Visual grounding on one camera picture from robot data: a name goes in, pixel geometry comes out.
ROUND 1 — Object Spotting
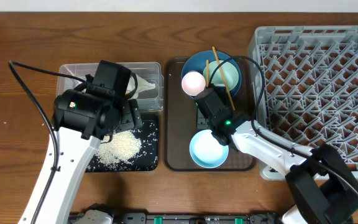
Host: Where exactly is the dark blue plate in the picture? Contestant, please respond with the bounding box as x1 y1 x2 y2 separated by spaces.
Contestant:
181 50 242 97

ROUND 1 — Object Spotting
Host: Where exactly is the pink cup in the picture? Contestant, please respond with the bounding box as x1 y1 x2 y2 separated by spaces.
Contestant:
181 71 206 96

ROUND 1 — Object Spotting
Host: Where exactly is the black plastic tray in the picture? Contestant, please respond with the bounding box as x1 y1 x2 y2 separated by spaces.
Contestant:
86 113 159 172

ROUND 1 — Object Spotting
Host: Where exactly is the clear plastic bin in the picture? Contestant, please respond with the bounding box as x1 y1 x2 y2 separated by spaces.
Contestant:
59 62 164 112

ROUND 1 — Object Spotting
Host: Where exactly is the wooden chopstick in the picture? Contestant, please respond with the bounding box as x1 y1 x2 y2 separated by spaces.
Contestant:
205 60 209 87
212 46 235 111

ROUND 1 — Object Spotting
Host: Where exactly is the grey dishwasher rack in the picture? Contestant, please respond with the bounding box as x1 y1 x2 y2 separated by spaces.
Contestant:
248 26 358 178

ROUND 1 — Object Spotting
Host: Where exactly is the brown serving tray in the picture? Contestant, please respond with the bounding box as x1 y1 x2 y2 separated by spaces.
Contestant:
163 57 257 171

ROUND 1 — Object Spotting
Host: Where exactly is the mint green bowl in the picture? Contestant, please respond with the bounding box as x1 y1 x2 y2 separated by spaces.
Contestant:
203 61 239 90

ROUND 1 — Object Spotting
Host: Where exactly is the white tissue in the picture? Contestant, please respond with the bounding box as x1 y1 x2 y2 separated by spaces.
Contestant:
126 75 156 99

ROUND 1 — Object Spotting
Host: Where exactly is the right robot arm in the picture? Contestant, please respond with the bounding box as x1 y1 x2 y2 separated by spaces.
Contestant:
197 103 358 223

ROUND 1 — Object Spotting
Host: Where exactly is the white rice pile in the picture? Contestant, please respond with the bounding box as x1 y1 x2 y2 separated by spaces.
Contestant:
96 131 142 166

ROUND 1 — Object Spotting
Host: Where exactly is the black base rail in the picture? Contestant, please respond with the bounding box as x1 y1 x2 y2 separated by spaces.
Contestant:
68 212 279 224

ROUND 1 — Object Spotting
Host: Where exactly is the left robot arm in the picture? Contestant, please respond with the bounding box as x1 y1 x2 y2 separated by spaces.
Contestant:
19 90 142 223

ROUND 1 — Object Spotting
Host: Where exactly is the light blue bowl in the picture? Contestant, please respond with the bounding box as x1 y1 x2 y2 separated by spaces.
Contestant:
189 129 229 169

